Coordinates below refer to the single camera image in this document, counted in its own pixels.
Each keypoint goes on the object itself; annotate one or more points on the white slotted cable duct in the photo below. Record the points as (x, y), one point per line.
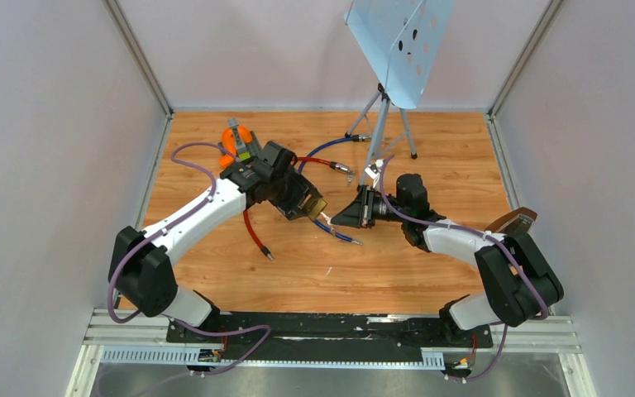
(192, 356)

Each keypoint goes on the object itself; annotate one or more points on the brown wooden metronome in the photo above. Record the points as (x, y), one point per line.
(518, 220)

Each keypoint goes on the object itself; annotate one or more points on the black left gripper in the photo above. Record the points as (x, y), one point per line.
(302, 188)

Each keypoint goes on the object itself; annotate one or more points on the blue cable lock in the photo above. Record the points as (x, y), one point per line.
(330, 183)

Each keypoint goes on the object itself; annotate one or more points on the light blue music stand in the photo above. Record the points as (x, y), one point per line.
(400, 40)

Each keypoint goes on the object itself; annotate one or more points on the orange grey toy block build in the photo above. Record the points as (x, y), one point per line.
(239, 141)

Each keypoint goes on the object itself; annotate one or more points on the brass padlock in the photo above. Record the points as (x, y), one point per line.
(314, 206)

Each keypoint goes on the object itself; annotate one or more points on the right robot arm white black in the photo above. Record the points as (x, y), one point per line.
(519, 283)

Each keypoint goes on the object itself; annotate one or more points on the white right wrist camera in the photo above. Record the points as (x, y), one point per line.
(374, 172)

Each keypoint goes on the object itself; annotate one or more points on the red cable lock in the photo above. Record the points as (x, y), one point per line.
(339, 167)

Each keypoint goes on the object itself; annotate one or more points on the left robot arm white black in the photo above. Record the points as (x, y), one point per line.
(142, 265)

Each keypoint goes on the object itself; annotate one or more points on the small silver keys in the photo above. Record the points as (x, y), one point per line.
(326, 220)

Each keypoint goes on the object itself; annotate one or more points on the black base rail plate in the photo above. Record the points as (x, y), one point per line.
(334, 336)

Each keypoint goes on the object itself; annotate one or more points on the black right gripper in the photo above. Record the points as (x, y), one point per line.
(360, 212)

